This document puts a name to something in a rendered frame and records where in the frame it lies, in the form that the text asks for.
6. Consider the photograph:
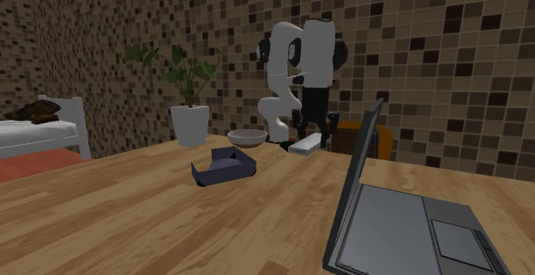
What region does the dark blue open box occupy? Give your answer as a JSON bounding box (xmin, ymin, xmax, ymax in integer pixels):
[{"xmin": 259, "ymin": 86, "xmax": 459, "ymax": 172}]
[{"xmin": 190, "ymin": 146, "xmax": 258, "ymax": 188}]

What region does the orange chair with brown back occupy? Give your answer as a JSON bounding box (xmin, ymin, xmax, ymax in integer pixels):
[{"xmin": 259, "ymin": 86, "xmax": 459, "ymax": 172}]
[{"xmin": 331, "ymin": 120, "xmax": 394, "ymax": 161}]

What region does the green plant in white pot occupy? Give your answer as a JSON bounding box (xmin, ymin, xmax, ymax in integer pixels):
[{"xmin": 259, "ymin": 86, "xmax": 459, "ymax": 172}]
[{"xmin": 123, "ymin": 43, "xmax": 225, "ymax": 148}]

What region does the grey open laptop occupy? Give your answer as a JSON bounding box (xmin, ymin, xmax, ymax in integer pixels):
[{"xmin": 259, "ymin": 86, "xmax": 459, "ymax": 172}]
[{"xmin": 321, "ymin": 98, "xmax": 514, "ymax": 275}]

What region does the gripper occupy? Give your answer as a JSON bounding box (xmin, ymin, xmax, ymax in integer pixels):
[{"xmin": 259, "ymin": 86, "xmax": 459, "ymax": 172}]
[{"xmin": 291, "ymin": 86, "xmax": 341, "ymax": 150}]

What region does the pale grey bowl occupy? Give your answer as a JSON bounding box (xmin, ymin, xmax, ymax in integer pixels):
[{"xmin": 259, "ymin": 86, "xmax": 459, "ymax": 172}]
[{"xmin": 226, "ymin": 129, "xmax": 268, "ymax": 149}]

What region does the white flat rectangular block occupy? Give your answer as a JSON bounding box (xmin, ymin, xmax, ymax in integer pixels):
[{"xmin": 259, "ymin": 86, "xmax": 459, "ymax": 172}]
[{"xmin": 287, "ymin": 131, "xmax": 324, "ymax": 158}]

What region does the white bed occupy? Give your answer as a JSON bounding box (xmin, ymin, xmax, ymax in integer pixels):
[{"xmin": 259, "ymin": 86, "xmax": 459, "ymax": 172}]
[{"xmin": 0, "ymin": 94, "xmax": 93, "ymax": 161}]

